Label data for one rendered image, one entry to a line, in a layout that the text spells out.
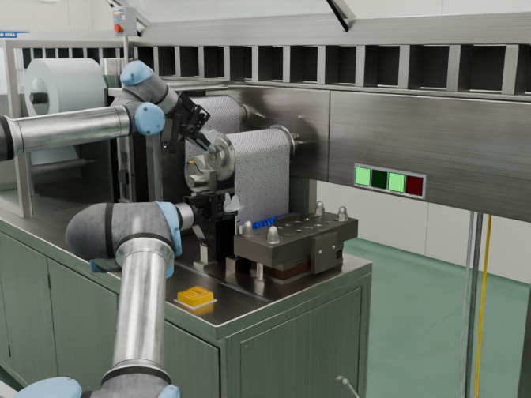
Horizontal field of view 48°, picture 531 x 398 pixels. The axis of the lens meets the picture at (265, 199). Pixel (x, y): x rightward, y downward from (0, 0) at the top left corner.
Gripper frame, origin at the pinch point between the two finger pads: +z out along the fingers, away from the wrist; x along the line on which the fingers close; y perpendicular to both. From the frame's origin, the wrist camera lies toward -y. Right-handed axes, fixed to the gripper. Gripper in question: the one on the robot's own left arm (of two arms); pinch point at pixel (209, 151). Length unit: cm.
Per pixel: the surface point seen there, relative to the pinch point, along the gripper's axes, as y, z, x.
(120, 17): 34, -21, 55
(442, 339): 12, 212, 8
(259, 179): 2.0, 18.2, -5.7
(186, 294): -40.3, 6.0, -15.2
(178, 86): 18.4, -5.3, 24.4
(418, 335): 9, 208, 20
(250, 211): -7.8, 21.0, -5.8
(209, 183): -7.2, 7.5, 1.8
